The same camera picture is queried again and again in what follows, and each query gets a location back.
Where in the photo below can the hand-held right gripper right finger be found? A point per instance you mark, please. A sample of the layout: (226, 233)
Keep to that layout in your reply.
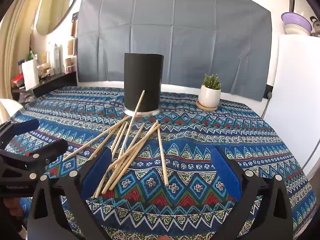
(225, 172)

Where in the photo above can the black utensils in colander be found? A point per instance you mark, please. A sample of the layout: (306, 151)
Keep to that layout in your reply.
(292, 5)

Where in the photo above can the succulent in white pot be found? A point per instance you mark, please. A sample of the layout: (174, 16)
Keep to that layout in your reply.
(209, 96)

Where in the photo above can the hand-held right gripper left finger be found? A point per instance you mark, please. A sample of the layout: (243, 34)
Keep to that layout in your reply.
(97, 172)

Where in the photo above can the black cylindrical utensil holder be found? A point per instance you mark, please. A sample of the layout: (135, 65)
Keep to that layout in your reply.
(142, 80)

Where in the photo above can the round wooden coaster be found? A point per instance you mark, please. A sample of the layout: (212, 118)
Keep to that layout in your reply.
(200, 106)

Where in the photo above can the cream curtain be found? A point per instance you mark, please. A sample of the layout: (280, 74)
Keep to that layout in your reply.
(17, 42)

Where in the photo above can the round wall mirror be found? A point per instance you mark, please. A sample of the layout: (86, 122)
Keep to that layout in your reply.
(57, 2)

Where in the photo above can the white bottle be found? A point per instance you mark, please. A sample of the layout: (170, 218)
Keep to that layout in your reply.
(55, 57)

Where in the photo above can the white paper box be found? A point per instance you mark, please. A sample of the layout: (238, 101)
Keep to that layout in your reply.
(30, 75)

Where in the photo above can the white refrigerator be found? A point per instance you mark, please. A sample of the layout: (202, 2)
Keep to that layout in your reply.
(292, 92)

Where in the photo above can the grey backdrop cloth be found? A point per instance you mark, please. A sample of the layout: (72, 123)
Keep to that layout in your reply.
(175, 30)

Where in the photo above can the pile of wooden chopsticks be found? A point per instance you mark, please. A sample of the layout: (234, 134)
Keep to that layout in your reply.
(130, 155)

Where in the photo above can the purple colander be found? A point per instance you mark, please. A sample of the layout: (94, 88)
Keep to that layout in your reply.
(295, 18)

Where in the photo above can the black shelf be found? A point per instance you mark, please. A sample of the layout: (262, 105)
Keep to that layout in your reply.
(55, 81)

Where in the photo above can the white bowl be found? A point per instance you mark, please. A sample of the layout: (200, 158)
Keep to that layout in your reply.
(297, 30)

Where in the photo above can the blue patterned tablecloth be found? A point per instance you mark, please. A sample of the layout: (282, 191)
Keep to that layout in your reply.
(200, 135)

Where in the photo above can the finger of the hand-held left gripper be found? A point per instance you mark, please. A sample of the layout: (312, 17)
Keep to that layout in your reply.
(23, 125)
(53, 148)

